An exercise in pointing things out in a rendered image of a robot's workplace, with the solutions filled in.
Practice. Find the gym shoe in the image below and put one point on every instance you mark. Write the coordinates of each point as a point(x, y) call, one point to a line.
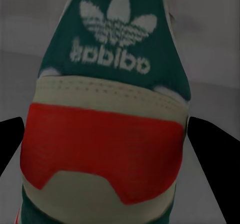
point(104, 138)

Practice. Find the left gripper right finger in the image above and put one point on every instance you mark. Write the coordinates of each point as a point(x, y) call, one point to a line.
point(219, 156)

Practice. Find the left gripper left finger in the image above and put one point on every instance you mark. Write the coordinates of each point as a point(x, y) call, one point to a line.
point(11, 136)

